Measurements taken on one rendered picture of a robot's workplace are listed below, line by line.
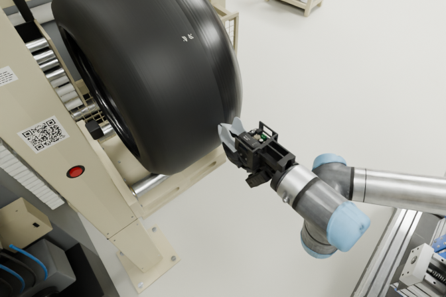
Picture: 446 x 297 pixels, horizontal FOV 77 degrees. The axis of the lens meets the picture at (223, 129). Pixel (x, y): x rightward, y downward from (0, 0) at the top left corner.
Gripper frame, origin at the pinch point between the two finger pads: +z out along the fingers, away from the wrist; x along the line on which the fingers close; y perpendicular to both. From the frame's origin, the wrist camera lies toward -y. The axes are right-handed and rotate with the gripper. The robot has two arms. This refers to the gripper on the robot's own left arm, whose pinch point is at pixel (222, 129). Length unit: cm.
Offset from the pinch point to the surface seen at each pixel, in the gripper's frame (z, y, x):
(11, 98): 19.0, 17.6, 33.3
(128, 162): 37, -34, 18
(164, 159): 3.4, -1.9, 14.8
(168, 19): 11.8, 24.2, 2.4
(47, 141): 20.3, 4.3, 33.2
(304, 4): 153, -88, -237
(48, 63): 62, 0, 23
